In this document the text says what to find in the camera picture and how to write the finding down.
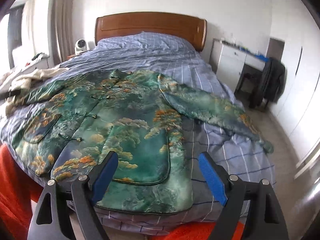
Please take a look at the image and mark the green floral satin jacket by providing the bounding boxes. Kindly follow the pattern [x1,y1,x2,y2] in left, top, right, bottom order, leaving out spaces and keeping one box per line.
[11,70,273,213]

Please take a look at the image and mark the white window bench cabinet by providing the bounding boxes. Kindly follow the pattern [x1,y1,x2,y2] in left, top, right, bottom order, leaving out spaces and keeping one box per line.
[1,54,54,86]

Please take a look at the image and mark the small white fan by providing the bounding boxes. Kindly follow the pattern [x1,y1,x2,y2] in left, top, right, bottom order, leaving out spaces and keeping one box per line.
[74,39,87,55]

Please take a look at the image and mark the beige curtain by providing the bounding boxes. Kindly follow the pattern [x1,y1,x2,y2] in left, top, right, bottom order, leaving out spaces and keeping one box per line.
[52,0,74,65]

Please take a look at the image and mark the white wardrobe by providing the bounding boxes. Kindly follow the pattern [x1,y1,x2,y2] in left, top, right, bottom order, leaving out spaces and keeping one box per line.
[270,0,319,178]

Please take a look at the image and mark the black jacket on chair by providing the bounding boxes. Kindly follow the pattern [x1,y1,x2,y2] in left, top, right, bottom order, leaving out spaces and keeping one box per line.
[249,57,286,108]

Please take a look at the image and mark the white desk with drawers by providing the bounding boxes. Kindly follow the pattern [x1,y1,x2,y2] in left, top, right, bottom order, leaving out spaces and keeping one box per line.
[209,39,265,92]

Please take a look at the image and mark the brown wooden headboard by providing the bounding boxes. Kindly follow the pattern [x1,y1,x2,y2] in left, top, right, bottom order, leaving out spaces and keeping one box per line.
[94,12,207,52]

